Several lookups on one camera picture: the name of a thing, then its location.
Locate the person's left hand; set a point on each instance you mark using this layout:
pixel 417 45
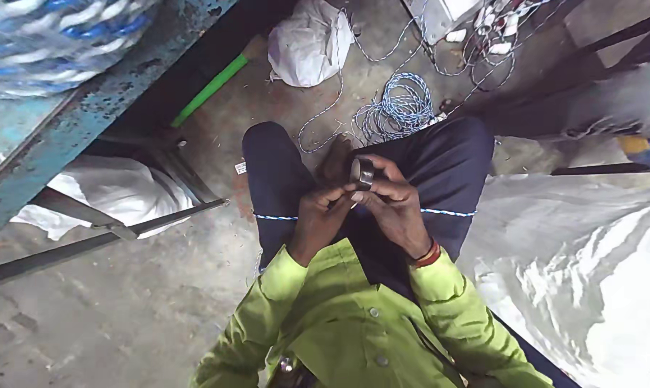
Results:
pixel 317 226

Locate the person's right hand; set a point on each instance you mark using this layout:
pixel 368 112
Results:
pixel 403 215

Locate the person's left thumb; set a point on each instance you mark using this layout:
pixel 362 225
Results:
pixel 341 208

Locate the person's left index finger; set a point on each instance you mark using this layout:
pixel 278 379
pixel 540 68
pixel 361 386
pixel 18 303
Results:
pixel 333 193

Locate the person's right index finger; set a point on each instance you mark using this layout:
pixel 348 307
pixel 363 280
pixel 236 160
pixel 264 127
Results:
pixel 391 189

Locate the person's right thumb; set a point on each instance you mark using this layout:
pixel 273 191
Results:
pixel 369 200

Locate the person's right middle finger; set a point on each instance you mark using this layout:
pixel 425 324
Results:
pixel 387 165

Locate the black tape roll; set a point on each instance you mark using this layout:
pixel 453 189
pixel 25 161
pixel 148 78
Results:
pixel 366 174

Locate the person's right forearm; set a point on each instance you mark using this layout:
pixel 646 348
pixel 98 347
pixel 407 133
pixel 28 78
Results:
pixel 460 312

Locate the person's left forearm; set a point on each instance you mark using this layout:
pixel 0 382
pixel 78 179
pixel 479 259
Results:
pixel 249 328

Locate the person's legs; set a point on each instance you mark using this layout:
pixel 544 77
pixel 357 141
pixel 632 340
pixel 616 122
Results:
pixel 443 161

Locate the small white printed label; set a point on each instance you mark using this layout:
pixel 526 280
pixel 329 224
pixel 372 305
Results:
pixel 241 168

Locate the person's body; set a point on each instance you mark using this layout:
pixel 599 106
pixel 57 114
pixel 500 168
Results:
pixel 352 323

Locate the white tied plastic sack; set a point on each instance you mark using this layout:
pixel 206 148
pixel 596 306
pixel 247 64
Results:
pixel 309 46

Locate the grey metal box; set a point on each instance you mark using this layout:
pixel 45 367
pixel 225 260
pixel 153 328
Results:
pixel 438 19

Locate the dark metal stand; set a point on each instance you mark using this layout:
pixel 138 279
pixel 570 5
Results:
pixel 179 216

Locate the bright green stick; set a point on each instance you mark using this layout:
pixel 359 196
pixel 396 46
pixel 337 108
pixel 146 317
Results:
pixel 212 89

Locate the large white plastic sheet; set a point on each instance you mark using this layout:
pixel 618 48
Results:
pixel 562 237

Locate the crumpled white sack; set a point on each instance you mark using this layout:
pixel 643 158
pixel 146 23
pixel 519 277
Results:
pixel 136 188

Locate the grey frayed cloth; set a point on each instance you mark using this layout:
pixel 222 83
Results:
pixel 627 97

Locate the teal painted metal frame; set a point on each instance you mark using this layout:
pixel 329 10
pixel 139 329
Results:
pixel 87 108

